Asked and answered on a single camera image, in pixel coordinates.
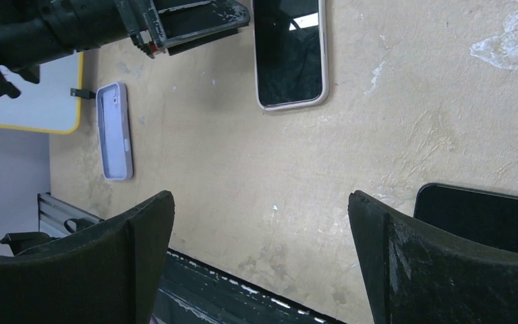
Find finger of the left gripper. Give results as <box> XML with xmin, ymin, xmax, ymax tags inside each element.
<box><xmin>147</xmin><ymin>1</ymin><xmax>250</xmax><ymax>56</ymax></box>

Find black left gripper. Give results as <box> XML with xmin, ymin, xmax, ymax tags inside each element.
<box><xmin>0</xmin><ymin>1</ymin><xmax>152</xmax><ymax>71</ymax></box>

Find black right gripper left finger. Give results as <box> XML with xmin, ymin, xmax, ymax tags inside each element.
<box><xmin>0</xmin><ymin>191</ymin><xmax>175</xmax><ymax>323</ymax></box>

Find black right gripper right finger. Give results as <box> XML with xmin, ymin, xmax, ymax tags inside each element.
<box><xmin>348</xmin><ymin>190</ymin><xmax>518</xmax><ymax>323</ymax></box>

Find beige phone case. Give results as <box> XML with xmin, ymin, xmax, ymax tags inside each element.
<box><xmin>250</xmin><ymin>0</ymin><xmax>330</xmax><ymax>112</ymax></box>

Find lavender phone case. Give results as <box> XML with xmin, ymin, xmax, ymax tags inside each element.
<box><xmin>96</xmin><ymin>82</ymin><xmax>134</xmax><ymax>181</ymax></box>

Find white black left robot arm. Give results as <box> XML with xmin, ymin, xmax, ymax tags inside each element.
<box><xmin>0</xmin><ymin>1</ymin><xmax>250</xmax><ymax>323</ymax></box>

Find yellow-framed whiteboard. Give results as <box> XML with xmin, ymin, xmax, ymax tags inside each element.
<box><xmin>0</xmin><ymin>53</ymin><xmax>84</xmax><ymax>134</ymax></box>

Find black whiteboard clip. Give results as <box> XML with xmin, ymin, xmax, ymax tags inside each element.
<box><xmin>70</xmin><ymin>88</ymin><xmax>96</xmax><ymax>100</ymax></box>

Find aluminium frame rail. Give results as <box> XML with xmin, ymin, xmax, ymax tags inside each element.
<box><xmin>0</xmin><ymin>192</ymin><xmax>103</xmax><ymax>255</ymax></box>

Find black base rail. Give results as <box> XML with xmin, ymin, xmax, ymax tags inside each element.
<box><xmin>151</xmin><ymin>249</ymin><xmax>338</xmax><ymax>323</ymax></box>

